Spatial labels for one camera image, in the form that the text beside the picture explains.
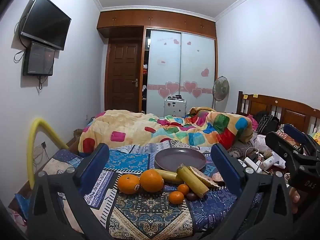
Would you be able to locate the large orange with sticker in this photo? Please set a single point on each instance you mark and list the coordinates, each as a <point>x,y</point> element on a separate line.
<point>128,183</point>

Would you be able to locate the white plastic bottle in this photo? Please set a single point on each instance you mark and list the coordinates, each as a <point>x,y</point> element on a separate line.
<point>268,162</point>

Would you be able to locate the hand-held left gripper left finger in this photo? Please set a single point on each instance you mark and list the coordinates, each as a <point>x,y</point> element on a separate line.
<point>96,166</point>

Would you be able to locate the grey patterned pillow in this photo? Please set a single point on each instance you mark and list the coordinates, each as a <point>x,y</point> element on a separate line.
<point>241,148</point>

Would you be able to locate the brown wooden door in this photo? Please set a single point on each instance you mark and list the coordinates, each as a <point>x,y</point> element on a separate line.
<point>122,75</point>

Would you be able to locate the large plain orange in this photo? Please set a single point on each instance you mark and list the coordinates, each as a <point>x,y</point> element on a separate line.
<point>151,181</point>

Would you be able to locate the black backpack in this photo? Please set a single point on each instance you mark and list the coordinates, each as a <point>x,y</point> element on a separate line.
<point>268,125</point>

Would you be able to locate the white charger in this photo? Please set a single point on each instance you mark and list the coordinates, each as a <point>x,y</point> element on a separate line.
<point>251,163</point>

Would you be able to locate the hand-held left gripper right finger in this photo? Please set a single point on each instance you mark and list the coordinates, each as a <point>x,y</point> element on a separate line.
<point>226,167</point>

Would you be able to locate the person's right hand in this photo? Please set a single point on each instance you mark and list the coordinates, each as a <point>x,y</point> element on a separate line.
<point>295,198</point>

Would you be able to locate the colourful patchwork blanket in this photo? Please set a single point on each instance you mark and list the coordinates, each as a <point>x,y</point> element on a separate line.
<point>130,127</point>

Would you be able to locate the purple round plate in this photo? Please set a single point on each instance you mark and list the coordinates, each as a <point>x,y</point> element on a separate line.
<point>180,158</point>

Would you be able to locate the white sliding wardrobe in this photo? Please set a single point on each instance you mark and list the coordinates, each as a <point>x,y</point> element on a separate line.
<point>162,55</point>

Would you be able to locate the wooden bed headboard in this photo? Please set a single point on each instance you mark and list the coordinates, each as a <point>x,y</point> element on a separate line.
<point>265,105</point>

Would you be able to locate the small tangerine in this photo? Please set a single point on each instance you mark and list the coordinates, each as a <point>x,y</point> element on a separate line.
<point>176,197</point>
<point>183,189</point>

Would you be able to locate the blue patterned bedsheet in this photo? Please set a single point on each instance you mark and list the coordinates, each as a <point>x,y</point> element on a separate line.
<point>140,212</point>

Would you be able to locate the black wall television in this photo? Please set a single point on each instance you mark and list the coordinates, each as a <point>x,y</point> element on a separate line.
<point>45,22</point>

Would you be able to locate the peeled pomelo piece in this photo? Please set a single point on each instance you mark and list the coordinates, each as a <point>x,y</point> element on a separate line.
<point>205,178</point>

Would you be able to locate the dark purple passion fruit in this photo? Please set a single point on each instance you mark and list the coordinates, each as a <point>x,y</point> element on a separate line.
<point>191,196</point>

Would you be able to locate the yellow banana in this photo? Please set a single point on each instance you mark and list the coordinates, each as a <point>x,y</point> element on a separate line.
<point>167,176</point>
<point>192,181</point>

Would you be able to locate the small black wall monitor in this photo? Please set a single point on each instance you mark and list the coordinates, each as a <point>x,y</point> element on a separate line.
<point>38,60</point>

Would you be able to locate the standing electric fan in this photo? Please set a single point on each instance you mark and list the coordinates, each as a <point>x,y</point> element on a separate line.
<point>221,88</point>

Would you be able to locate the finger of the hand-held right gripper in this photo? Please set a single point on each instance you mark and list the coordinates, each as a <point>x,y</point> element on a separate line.
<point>295,133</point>
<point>278,143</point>

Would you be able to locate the yellow foam tube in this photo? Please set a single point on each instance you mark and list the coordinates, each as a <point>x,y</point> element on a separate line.
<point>31,155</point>

